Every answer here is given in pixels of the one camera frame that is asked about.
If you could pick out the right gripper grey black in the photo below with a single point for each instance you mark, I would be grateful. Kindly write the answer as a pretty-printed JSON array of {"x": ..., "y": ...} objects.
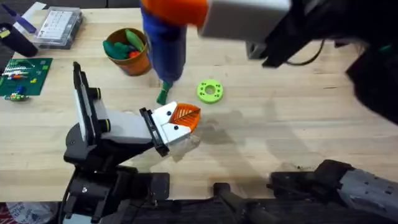
[{"x": 248, "y": 21}]

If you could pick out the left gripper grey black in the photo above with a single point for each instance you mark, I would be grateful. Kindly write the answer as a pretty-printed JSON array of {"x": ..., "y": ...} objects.
[{"x": 124, "y": 127}]

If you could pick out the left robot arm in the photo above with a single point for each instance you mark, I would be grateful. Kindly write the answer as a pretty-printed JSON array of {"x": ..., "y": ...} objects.
[{"x": 93, "y": 193}]

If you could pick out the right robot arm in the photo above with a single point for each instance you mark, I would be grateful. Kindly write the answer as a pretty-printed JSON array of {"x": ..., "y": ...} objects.
[{"x": 367, "y": 189}]

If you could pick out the green disc with holes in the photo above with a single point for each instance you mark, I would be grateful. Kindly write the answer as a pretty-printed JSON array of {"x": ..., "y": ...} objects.
[{"x": 203, "y": 98}]

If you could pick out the orange tub with toys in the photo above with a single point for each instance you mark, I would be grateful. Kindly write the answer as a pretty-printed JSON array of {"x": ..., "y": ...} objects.
[{"x": 133, "y": 65}]

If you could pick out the left wrist black upright plate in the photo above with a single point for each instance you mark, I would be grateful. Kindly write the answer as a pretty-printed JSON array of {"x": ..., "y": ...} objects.
[{"x": 81, "y": 84}]

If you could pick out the wrist black upright plate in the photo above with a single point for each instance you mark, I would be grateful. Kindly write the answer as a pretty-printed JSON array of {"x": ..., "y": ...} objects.
[
  {"x": 81, "y": 84},
  {"x": 276, "y": 53}
]

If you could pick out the right wrist black upright plate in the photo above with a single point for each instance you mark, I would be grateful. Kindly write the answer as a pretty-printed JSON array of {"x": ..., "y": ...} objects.
[{"x": 276, "y": 53}]

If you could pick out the clear plastic parts box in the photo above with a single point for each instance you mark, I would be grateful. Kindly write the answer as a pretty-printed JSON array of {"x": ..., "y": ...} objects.
[{"x": 57, "y": 25}]

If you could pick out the white blue flat box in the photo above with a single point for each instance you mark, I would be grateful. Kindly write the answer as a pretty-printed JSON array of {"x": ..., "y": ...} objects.
[{"x": 34, "y": 7}]

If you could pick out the green board with blocks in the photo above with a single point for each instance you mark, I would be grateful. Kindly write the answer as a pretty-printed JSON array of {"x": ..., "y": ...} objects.
[{"x": 34, "y": 84}]

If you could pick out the black cylinder with yellow label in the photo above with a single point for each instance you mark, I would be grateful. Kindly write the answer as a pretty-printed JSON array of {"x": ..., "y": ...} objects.
[{"x": 18, "y": 42}]

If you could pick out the white red plastic bag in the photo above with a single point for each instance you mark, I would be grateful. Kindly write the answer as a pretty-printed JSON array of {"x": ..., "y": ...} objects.
[{"x": 28, "y": 213}]

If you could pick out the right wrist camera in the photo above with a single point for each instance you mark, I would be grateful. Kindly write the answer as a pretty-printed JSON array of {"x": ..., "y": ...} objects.
[{"x": 255, "y": 50}]

